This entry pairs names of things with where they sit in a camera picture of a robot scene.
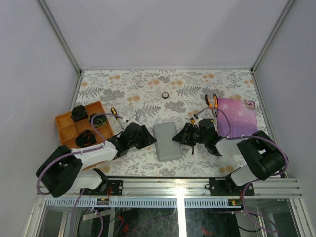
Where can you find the yellow black screwdriver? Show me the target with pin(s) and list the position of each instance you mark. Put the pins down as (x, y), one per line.
(118, 118)

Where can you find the orange black pliers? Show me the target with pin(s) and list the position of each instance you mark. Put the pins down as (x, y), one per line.
(213, 103)

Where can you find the orange wooden divided tray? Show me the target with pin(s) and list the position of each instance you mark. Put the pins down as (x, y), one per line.
(69, 129)

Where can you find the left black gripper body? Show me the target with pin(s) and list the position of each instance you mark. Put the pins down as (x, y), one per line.
(134, 143)

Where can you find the grey plastic tool case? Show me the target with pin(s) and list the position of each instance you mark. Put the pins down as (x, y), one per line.
(166, 148)

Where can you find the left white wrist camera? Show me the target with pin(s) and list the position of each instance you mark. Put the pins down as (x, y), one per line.
(132, 119)

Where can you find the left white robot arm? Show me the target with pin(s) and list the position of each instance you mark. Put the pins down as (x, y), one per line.
(69, 169)

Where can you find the purple folded cloth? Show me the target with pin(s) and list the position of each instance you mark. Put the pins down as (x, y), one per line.
(241, 115)

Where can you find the aluminium front rail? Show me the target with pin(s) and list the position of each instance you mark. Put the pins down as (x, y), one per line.
(199, 187)

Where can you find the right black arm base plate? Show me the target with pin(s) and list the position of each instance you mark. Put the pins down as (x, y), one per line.
(220, 187)

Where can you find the black orange rolled belt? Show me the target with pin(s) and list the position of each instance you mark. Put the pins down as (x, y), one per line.
(86, 139)

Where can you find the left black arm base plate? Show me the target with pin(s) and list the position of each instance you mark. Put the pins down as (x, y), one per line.
(112, 186)

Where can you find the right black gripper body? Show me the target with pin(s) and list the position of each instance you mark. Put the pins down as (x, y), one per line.
(199, 138)

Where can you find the small black tape roll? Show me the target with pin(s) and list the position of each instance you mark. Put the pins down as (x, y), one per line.
(165, 95)

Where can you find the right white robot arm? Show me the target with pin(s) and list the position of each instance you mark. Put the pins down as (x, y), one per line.
(262, 156)

